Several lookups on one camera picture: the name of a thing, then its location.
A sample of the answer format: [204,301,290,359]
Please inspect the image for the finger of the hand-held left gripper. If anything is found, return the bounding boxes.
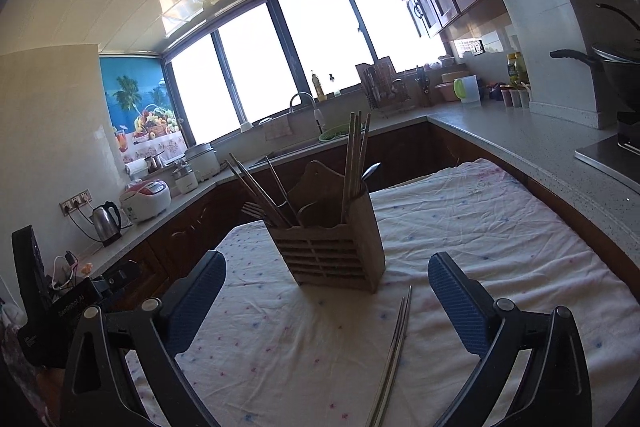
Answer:
[92,260,142,305]

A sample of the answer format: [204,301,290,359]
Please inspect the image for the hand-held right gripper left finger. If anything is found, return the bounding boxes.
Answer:
[60,249,228,427]

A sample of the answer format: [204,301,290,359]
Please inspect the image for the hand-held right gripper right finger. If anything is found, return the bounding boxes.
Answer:
[427,252,593,427]

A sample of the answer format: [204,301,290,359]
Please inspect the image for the wooden utensil holder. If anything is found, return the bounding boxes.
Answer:
[265,159,387,294]

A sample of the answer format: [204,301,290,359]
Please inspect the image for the wooden chopstick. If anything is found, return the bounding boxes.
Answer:
[354,113,372,198]
[224,159,282,228]
[341,112,356,224]
[229,152,292,228]
[350,110,363,202]

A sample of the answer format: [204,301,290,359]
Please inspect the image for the person's left forearm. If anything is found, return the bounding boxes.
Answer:
[0,302,56,427]

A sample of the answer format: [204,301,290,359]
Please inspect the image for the steel electric kettle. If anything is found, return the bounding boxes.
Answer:
[90,201,123,248]

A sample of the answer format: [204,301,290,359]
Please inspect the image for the wooden lower cabinets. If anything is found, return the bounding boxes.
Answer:
[87,119,640,308]

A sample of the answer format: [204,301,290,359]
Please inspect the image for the metal chopstick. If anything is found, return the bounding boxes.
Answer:
[381,284,414,427]
[367,297,406,427]

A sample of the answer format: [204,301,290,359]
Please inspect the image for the floral tablecloth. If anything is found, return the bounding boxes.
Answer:
[125,157,640,427]

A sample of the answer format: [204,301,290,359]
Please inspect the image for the red white rice cooker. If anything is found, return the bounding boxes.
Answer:
[121,179,173,224]

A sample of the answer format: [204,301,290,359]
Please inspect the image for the metal fork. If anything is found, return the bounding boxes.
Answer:
[241,202,275,224]

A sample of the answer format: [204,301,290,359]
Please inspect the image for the paper towel roll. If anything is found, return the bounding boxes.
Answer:
[124,158,149,180]

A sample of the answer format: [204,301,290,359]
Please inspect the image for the white blender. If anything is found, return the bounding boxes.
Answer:
[171,161,200,195]

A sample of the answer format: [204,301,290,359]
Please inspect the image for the white electric cooker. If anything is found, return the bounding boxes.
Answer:
[185,143,221,182]

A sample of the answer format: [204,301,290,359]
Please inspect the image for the metal spoon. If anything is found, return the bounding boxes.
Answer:
[361,162,382,198]

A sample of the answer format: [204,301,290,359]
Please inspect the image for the dish cloth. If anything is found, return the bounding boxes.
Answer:
[263,116,293,142]

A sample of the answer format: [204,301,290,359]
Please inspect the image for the green colander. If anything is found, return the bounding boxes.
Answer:
[318,125,353,142]

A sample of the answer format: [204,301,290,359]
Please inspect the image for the pink container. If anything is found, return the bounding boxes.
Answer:
[434,72,473,104]

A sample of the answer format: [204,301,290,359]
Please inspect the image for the gas stove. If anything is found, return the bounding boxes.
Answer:
[574,109,640,192]

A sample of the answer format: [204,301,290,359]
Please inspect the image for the green white pitcher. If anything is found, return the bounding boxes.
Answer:
[452,75,482,106]

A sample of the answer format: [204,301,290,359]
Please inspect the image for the metal faucet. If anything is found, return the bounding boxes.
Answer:
[289,92,326,135]

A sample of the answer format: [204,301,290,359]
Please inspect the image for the black knife holder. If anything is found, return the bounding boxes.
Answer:
[415,64,433,108]

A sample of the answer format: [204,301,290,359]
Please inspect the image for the dish rack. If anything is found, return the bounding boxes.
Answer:
[355,57,416,118]

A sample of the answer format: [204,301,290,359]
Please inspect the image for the kitchen window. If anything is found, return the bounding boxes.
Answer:
[162,0,451,145]

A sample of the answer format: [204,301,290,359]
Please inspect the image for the black wok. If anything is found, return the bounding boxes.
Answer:
[550,42,640,112]

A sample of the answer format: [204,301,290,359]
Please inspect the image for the white charger cable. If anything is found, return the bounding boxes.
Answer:
[50,252,81,290]

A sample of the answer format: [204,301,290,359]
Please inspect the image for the wall power strip outlet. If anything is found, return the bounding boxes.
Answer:
[60,189,94,214]

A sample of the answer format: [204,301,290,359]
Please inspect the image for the fruit wall poster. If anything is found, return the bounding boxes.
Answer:
[99,54,187,165]

